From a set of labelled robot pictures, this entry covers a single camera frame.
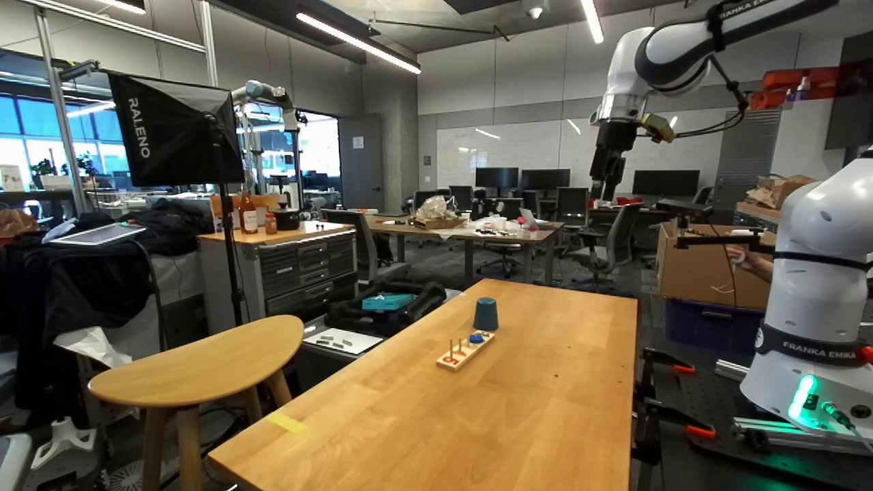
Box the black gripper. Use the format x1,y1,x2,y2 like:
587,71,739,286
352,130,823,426
590,116,640,205

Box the black office chair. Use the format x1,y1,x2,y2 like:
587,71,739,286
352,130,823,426
582,202,644,282

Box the black computer monitor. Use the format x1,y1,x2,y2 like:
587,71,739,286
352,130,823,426
631,166,704,198
518,166,572,195
471,162,522,192

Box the long wooden work table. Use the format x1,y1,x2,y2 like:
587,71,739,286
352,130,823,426
366,213,567,282

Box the brown cardboard box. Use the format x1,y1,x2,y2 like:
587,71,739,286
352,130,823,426
655,214,775,316

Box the long ceiling light strip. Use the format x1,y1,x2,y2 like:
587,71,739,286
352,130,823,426
294,8,422,76
578,0,609,45

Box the brown paper pile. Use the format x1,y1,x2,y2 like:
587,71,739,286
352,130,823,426
744,172,815,213

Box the blue storage bin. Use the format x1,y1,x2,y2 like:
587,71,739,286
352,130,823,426
663,297,764,357

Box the blue plastic cup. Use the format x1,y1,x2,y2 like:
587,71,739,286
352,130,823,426
471,295,503,331

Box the black clamp orange tip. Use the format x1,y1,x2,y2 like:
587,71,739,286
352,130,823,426
636,397,721,457
638,346,700,385

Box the wooden number peg board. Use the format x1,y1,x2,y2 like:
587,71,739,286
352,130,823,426
433,326,498,372

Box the grey door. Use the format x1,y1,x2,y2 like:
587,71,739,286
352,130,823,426
342,115,387,213

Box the teal case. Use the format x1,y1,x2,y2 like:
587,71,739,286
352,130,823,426
359,291,422,316

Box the grey mesh office chair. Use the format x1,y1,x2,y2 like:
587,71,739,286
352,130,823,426
322,207,384,276

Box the black bag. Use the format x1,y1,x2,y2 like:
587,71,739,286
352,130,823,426
324,278,451,337

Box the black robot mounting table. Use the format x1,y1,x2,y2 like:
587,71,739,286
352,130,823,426
631,344,873,491

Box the white flat box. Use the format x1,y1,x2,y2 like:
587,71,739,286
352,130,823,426
298,325,387,363

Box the grey drawer cabinet wooden top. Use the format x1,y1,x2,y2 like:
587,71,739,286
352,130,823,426
196,218,359,334

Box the red labelled bottle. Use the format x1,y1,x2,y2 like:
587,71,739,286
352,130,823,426
238,202,265,236

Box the black light stand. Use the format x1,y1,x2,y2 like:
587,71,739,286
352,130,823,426
213,116,249,326

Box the yellow tape strip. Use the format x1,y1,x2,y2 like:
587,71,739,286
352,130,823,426
268,412,312,437

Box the black backpack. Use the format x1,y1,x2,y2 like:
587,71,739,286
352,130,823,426
133,198,213,255

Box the black softbox light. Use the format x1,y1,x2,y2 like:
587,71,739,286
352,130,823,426
107,71,249,187

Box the round wooden stool table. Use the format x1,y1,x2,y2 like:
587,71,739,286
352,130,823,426
85,312,307,491

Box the black hanging clothes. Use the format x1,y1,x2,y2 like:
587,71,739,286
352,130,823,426
0,236,157,412

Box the white paper sheet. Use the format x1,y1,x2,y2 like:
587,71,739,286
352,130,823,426
51,325,133,367

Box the metal pole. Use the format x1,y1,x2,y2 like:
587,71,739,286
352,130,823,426
33,8,91,214

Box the white foam piece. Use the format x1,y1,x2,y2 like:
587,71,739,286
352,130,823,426
25,417,97,471

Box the black stereo camera bar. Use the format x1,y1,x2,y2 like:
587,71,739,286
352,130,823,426
673,228,767,252

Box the red wall sign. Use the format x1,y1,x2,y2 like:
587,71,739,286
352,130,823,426
748,63,844,112

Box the aluminium extrusion rail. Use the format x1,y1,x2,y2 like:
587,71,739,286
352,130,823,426
732,412,867,457

